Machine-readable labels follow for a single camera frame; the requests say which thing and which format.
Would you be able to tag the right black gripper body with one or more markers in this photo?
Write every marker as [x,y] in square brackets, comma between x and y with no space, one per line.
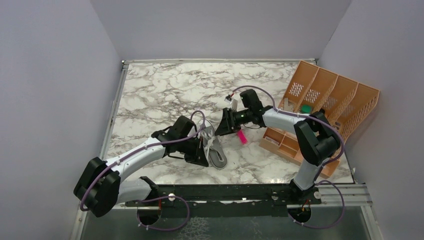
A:
[242,116]

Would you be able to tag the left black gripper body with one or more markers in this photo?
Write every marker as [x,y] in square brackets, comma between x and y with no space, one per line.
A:
[191,148]

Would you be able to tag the grey canvas sneaker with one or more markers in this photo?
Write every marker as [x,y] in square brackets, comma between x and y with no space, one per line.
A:
[213,150]

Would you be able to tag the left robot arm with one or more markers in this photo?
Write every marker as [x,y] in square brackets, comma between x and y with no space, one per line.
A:
[99,186]

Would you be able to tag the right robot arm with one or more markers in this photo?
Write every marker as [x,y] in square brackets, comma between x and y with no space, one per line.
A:
[317,140]

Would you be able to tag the pink plastic bar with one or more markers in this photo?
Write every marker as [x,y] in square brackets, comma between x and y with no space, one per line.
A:
[242,137]

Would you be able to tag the green cap item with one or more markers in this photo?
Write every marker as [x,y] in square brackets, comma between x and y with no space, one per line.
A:
[306,109]

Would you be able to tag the orange plastic organizer tray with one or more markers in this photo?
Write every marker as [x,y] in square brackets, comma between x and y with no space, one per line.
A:
[346,103]

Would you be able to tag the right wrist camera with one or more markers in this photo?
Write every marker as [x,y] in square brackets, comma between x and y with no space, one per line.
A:
[233,103]

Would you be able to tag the grey metal bracket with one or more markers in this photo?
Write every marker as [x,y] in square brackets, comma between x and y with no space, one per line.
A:
[287,105]

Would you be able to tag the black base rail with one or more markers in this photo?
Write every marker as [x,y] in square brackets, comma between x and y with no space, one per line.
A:
[223,200]

